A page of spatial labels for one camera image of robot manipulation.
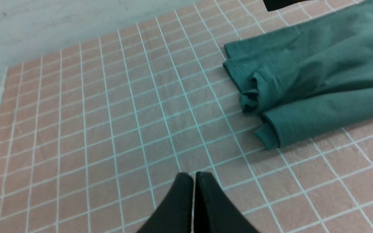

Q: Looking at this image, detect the green long-sleeved shirt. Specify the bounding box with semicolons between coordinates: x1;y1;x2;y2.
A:
223;0;373;150

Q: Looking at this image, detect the pink grid tablecloth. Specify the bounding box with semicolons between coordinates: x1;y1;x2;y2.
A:
0;0;373;233

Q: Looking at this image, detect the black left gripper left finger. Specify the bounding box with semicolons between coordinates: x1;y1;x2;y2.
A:
137;172;194;233

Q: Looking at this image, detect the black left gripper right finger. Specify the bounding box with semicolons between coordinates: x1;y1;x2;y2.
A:
193;172;259;233

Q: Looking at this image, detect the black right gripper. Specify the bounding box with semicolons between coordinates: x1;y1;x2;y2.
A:
263;0;303;12

